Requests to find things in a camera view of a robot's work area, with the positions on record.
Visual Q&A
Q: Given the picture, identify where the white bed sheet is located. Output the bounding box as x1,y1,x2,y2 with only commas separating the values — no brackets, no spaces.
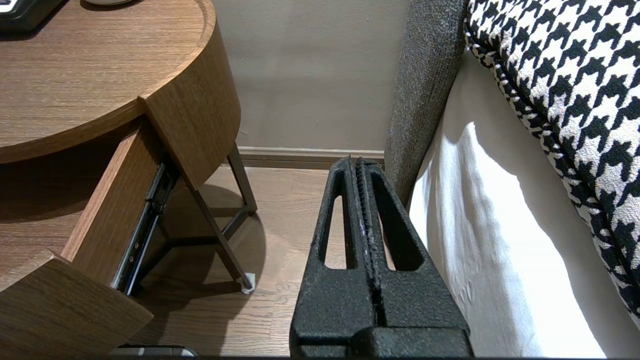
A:
407,50,640,358

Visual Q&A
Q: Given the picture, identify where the curved wooden table drawer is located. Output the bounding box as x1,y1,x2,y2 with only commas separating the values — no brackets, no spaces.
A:
0,117,178,360

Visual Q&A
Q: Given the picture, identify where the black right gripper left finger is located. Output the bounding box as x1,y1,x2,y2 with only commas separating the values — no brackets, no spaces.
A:
290,156,383,357

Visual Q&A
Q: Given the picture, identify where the grey fabric headboard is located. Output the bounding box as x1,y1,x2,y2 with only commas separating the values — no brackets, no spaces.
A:
384,0,468,206

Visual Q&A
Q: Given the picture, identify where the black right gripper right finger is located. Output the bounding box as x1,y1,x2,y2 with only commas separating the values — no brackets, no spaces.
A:
356,158,469,329

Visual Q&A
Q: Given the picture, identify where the round wooden side table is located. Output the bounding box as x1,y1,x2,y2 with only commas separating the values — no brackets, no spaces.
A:
0,0,258,296

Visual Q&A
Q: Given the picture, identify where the black white houndstooth pillow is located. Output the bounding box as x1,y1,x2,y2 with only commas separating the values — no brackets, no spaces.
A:
465,0,640,326

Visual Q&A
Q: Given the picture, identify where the grey wall baseboard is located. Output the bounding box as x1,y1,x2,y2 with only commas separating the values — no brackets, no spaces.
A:
237,146,386,170

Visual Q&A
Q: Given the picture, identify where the black and white desk telephone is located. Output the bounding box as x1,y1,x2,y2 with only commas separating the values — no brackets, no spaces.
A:
0,0,66,35

